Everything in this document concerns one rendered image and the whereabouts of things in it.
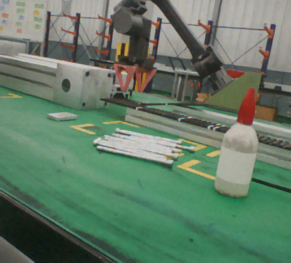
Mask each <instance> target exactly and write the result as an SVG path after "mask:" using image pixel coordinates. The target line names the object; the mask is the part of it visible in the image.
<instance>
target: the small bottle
mask: <svg viewBox="0 0 291 263"><path fill-rule="evenodd" d="M254 116H255V89H254V88H248V90H247V92H246V95H245V97H244V99H243V101H242V104H241V106H240V108H239V112H238V118H237V122H238V123H237V124H236V125H233V126H232V127H231V128H230V129H229V130H228V131H227V132H226V133H225V135H224V137H223V143H222V145H221V151H220V157H219V161H218V167H217V170H216V177H215V181H214V189H215V190H216V191H217V192H218V193H220V194H222V195H225V196H227V197H232V198H238V199H240V198H243V197H245V196H246V195H247V191H248V188H249V183H250V180H251V174H252V171H253V166H254V163H255V157H256V154H257V148H258V144H259V141H258V138H257V135H256V133H255V130H254V129H253V128H252V127H251V125H252V124H253V119H254Z"/></svg>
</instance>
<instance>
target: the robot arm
mask: <svg viewBox="0 0 291 263"><path fill-rule="evenodd" d="M146 1H151V2H153V3H154V4H156V5H157V6H158V7H159V9H160V10H161V11H162V13H163V14H164V15H165V17H166V18H167V20H168V21H169V22H170V24H171V25H172V27H173V28H174V29H175V31H176V32H177V34H178V35H179V36H180V37H181V39H182V41H183V42H184V43H185V44H186V46H187V48H188V49H189V51H190V53H191V56H192V58H191V59H190V62H191V63H192V65H193V66H194V69H195V70H196V71H197V73H198V74H199V75H200V76H201V77H202V78H205V77H208V76H209V75H210V81H211V83H212V84H213V85H212V87H213V90H214V92H213V93H212V94H211V96H213V95H214V94H216V93H218V92H219V91H220V90H222V89H223V88H225V87H226V86H228V85H229V84H231V83H232V82H233V81H235V80H237V78H235V79H232V77H231V76H230V75H228V74H227V72H226V71H225V70H224V68H223V67H222V66H223V65H224V64H225V63H224V61H223V59H222V57H221V56H220V55H219V53H218V52H217V51H216V50H215V49H214V48H213V46H212V44H210V45H208V46H205V45H204V44H203V43H202V42H201V41H200V40H199V39H198V38H197V36H195V34H194V33H193V32H192V30H191V29H190V27H189V26H188V25H187V24H186V22H185V20H184V19H183V18H182V17H181V15H180V13H179V11H178V10H177V9H176V8H175V6H174V5H173V3H172V2H171V1H170V0H121V1H119V2H118V3H117V4H116V6H115V7H114V8H113V9H114V13H113V15H112V18H113V19H114V28H115V30H116V32H117V33H119V34H125V35H128V36H130V37H129V46H128V52H127V56H124V55H117V60H118V62H114V69H115V71H116V74H117V76H118V81H119V84H120V88H121V91H122V92H126V91H127V89H128V87H129V84H130V82H131V79H132V77H133V75H134V73H135V70H136V81H137V87H138V92H143V91H144V89H145V88H146V86H147V84H148V82H149V81H150V79H151V78H152V76H153V75H154V74H155V72H156V70H157V68H154V67H153V65H155V60H150V59H147V57H148V51H149V38H150V34H151V26H152V21H151V20H149V19H147V18H146V17H145V16H143V14H145V13H146V12H147V11H148V8H147V7H146ZM207 50H209V52H208V53H207V54H206V55H205V56H203V57H202V58H200V59H199V56H201V55H202V54H203V53H205V52H206V51H207ZM135 64H138V67H135V68H134V67H130V66H134V65H135ZM121 70H125V71H127V78H126V81H125V85H123V79H122V76H121ZM142 72H145V73H148V76H147V78H146V80H145V81H144V83H143V85H142V86H141V76H142Z"/></svg>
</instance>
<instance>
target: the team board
mask: <svg viewBox="0 0 291 263"><path fill-rule="evenodd" d="M48 2H49V0H0V37H5V38H13V39H17V40H25V41H30V42H38V43H41V51H40V57H43V55H44V44H45V32H46V24H47V10H48Z"/></svg>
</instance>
